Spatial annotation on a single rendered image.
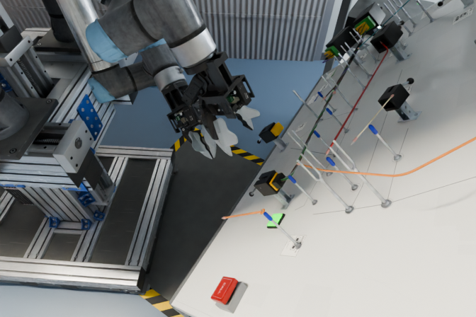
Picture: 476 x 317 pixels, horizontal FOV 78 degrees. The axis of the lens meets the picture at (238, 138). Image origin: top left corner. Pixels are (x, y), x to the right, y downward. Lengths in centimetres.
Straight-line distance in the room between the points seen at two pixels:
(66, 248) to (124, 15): 151
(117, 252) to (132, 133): 107
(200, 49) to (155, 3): 10
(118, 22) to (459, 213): 56
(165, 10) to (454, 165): 50
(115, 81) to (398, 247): 74
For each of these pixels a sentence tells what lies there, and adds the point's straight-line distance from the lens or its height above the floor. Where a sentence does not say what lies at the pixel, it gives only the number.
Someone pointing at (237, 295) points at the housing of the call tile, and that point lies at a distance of 65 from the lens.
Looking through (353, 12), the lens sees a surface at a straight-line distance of 155.
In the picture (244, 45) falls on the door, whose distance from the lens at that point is 307.
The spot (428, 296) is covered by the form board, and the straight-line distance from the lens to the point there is 42.
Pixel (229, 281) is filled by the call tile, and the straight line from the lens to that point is 65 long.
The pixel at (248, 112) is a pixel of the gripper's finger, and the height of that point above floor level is 131.
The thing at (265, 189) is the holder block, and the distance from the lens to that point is 71.
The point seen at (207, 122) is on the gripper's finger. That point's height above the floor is 134.
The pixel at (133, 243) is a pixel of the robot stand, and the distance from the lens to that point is 173.
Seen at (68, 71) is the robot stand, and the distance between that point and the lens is 133.
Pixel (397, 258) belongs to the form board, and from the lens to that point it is 47.
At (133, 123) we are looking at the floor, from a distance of 259.
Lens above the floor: 176
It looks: 49 degrees down
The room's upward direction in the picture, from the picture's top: straight up
